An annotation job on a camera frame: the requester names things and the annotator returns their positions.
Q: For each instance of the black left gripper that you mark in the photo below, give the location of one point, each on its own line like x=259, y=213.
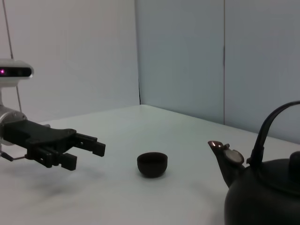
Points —
x=39, y=136

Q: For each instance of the small dark teacup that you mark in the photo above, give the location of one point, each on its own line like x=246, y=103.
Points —
x=152, y=166

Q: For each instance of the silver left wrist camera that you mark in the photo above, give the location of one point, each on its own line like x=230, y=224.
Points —
x=16, y=70

